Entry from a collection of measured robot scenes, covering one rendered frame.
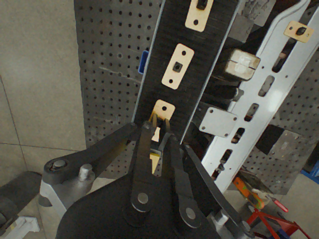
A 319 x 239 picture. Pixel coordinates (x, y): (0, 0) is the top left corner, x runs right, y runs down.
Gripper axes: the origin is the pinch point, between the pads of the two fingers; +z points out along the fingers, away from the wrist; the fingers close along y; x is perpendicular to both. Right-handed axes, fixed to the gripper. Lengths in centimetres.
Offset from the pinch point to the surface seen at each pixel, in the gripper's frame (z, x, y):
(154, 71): 9.5, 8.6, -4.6
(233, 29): 15.7, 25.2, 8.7
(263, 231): 99, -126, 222
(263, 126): 25.6, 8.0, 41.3
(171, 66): 9.2, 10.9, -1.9
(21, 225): 117, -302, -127
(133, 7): 55, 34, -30
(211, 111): 14.8, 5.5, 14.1
